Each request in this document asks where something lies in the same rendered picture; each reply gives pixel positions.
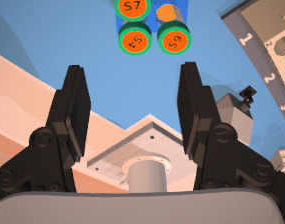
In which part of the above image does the blue flat mat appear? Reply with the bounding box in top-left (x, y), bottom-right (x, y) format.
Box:
top-left (0, 0), bottom-right (285, 161)

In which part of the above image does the blue tube rack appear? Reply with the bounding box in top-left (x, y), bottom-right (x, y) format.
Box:
top-left (116, 0), bottom-right (189, 34)

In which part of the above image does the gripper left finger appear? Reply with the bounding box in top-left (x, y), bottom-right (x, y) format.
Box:
top-left (0, 65), bottom-right (91, 200)

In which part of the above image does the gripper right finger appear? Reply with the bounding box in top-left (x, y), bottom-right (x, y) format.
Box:
top-left (177, 62), bottom-right (285, 223)

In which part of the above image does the beige tube rack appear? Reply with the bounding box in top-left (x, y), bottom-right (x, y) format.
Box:
top-left (270, 149), bottom-right (285, 172)

